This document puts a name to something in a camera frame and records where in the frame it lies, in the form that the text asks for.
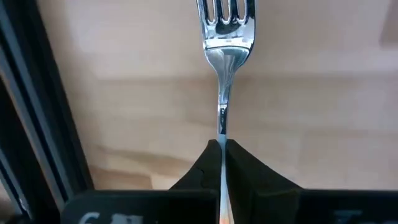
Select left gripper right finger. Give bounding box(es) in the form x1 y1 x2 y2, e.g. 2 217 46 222
225 138 303 224

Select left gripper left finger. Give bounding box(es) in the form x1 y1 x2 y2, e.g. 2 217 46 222
169 139 223 191

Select silver metal fork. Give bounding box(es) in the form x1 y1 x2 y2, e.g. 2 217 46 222
196 0 257 224

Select black table frame rail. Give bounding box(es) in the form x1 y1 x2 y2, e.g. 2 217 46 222
0 0 95 224

